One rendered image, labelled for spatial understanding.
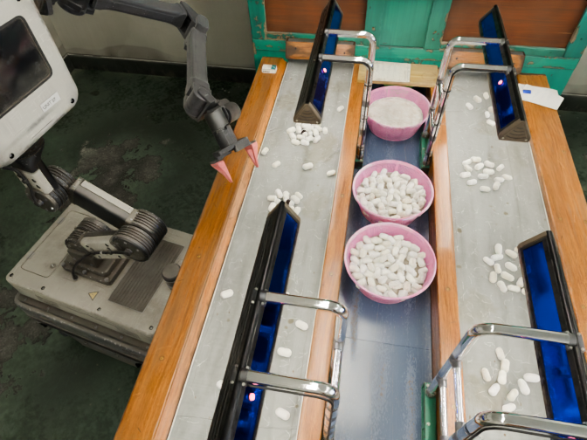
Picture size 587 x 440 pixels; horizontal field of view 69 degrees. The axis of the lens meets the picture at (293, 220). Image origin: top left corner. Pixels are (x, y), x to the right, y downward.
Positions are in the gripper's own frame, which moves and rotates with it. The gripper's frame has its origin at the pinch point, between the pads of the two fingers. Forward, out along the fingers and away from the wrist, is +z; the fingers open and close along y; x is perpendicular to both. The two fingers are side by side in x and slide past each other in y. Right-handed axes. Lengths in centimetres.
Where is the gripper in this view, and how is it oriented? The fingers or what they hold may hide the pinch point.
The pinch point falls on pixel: (243, 172)
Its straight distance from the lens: 131.1
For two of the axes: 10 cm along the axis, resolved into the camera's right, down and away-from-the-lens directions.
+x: 4.7, 0.7, -8.8
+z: 4.3, 8.5, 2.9
